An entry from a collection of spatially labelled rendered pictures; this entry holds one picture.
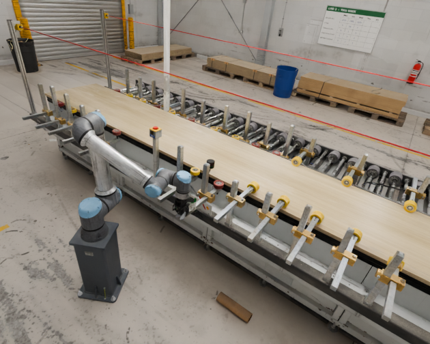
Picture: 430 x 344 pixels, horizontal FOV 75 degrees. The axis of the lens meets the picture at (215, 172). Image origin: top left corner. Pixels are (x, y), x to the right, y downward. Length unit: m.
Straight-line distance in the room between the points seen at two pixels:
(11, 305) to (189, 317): 1.36
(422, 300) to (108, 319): 2.13
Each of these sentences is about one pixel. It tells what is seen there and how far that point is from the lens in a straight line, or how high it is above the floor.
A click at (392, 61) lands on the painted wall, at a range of 8.66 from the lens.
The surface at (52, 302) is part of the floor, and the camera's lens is 2.72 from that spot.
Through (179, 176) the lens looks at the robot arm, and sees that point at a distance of 1.71.
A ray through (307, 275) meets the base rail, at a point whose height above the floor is 0.69.
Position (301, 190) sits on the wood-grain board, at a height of 0.90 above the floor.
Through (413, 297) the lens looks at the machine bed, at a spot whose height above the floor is 0.72.
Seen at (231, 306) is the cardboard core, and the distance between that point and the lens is 2.48.
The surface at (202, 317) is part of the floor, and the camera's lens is 2.49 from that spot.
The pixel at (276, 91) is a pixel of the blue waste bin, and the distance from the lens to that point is 7.64.
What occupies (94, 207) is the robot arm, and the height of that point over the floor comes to 0.87.
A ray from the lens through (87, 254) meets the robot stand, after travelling 2.27.
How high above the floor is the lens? 2.17
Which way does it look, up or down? 33 degrees down
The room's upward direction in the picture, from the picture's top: 7 degrees clockwise
